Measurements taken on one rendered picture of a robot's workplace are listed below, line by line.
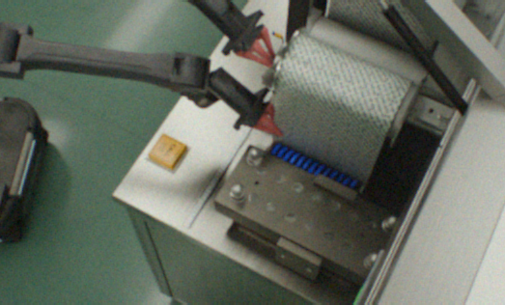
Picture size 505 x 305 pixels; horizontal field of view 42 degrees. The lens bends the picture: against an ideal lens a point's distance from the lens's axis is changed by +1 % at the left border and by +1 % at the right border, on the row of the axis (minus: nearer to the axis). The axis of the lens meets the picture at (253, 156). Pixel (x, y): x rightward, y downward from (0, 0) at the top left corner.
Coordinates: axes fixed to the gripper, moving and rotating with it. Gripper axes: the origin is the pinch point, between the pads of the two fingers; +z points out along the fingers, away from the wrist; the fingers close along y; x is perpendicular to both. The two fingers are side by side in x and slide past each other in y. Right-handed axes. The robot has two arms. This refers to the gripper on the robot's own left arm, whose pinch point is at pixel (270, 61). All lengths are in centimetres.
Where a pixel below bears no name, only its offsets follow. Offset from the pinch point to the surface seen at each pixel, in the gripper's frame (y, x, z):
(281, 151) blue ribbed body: 8.5, -9.6, 17.5
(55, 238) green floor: 28, -140, 22
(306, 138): 6.2, -2.2, 17.4
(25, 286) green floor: 48, -140, 23
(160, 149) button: 15.7, -36.7, 2.7
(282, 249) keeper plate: 27.9, -6.4, 27.7
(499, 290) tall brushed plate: 34, 49, 27
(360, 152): 6.5, 8.9, 23.8
